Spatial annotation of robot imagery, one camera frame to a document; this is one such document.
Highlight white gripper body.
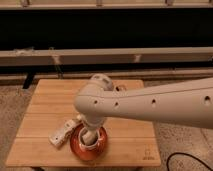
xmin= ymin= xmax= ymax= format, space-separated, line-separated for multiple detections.
xmin=82 ymin=122 xmax=98 ymax=146

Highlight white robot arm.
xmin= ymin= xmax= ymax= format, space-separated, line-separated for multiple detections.
xmin=74 ymin=74 xmax=213 ymax=145

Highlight orange ceramic cup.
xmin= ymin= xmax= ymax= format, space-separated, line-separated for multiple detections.
xmin=70 ymin=124 xmax=108 ymax=161

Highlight wooden table board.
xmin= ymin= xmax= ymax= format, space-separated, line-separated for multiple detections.
xmin=6 ymin=79 xmax=161 ymax=167

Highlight black table leg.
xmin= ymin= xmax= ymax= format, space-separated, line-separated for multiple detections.
xmin=23 ymin=73 xmax=35 ymax=89

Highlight black cable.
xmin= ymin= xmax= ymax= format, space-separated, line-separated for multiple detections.
xmin=166 ymin=152 xmax=213 ymax=171

